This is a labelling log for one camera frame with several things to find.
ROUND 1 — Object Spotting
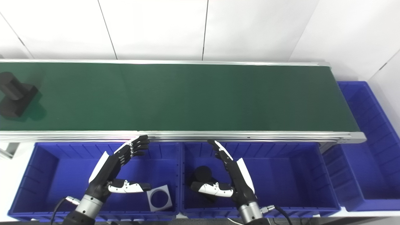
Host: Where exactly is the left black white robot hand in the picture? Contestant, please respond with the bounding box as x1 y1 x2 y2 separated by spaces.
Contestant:
83 135 152 201

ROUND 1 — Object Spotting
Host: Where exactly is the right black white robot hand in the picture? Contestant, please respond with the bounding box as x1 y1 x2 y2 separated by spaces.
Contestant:
190 140 258 207

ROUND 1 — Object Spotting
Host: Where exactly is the black cylinder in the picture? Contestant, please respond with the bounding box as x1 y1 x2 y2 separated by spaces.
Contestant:
188 165 220 203
0 72 39 118

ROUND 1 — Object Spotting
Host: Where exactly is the blue plastic bin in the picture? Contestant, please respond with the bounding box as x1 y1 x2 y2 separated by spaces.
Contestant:
7 142 183 222
323 81 400 212
180 142 341 219

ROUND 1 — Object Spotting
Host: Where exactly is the green conveyor belt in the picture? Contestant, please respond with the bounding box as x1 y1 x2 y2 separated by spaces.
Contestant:
0 61 360 132
0 58 367 144

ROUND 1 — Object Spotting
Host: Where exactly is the aluminium conveyor leg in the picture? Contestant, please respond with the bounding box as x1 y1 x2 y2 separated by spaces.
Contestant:
0 142 20 160
318 142 338 154

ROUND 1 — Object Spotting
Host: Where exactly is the grey square plate with hole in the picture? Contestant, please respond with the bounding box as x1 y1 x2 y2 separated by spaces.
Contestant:
146 185 173 212

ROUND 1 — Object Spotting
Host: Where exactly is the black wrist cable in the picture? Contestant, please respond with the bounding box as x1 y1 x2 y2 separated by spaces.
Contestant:
261 204 293 225
50 196 80 225

